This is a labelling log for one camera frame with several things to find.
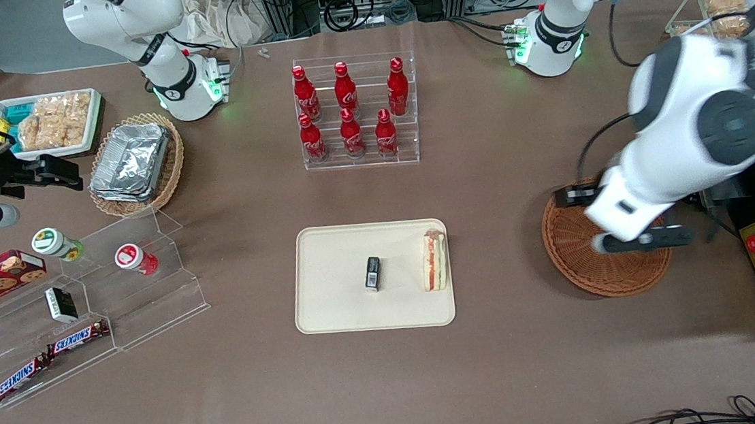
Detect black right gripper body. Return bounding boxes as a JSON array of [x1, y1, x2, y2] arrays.
[[0, 143, 44, 203]]

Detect triangle sandwich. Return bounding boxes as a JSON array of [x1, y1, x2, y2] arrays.
[[419, 228, 452, 294]]

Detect white rectangular snack tray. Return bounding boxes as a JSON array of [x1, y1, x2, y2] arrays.
[[0, 87, 108, 165]]

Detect round brown wicker basket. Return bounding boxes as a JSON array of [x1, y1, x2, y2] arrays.
[[538, 171, 676, 304]]

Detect oval tan wicker basket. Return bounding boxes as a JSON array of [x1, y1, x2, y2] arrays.
[[82, 110, 190, 222]]

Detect beige plastic tray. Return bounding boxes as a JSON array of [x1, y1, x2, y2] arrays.
[[287, 216, 457, 339]]

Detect bag of rice crackers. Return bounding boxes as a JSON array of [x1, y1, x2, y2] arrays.
[[15, 97, 60, 152], [50, 92, 96, 148]]

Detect green lid yogurt cup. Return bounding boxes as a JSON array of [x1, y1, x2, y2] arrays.
[[30, 225, 86, 265]]

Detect teal snack packet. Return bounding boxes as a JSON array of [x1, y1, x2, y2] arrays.
[[2, 100, 35, 127]]

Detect stacked aluminium foil trays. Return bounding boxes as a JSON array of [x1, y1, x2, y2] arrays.
[[84, 120, 176, 208]]

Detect grey metal box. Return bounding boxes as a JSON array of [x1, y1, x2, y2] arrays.
[[698, 180, 750, 243]]

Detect red lid yogurt cup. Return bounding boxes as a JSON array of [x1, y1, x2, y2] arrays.
[[113, 241, 160, 278]]

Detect small black white box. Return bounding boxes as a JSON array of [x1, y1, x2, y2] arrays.
[[44, 285, 80, 325]]

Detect clear acrylic step shelf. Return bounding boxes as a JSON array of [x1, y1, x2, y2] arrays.
[[0, 206, 219, 411]]

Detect snickers chocolate bar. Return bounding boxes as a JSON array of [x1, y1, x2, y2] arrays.
[[44, 320, 112, 359], [0, 353, 54, 404]]

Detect red cola bottle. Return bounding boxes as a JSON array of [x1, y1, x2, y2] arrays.
[[338, 107, 367, 160], [384, 56, 412, 118], [298, 112, 330, 165], [332, 60, 361, 120], [291, 64, 323, 125], [372, 107, 401, 159]]

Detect clear acrylic bottle rack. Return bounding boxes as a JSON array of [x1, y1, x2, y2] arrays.
[[291, 49, 423, 174]]

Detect bag of fried snacks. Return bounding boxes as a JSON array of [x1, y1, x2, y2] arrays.
[[672, 15, 754, 44], [704, 0, 749, 17]]

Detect beige cloth bag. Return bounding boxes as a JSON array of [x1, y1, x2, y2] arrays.
[[180, 0, 270, 52]]

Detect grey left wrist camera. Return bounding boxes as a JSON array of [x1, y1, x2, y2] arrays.
[[591, 224, 696, 257]]

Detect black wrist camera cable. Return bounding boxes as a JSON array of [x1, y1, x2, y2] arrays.
[[570, 110, 643, 187]]

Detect black arm cable with connector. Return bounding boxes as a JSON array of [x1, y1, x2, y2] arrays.
[[607, 0, 654, 70]]

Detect black base power cables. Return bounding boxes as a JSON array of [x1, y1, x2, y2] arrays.
[[176, 0, 249, 87], [448, 10, 522, 54]]

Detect white wire rack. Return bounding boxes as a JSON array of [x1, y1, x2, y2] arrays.
[[662, 0, 755, 45]]

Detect black cables with red wire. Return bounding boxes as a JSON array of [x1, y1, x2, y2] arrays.
[[615, 393, 755, 424]]

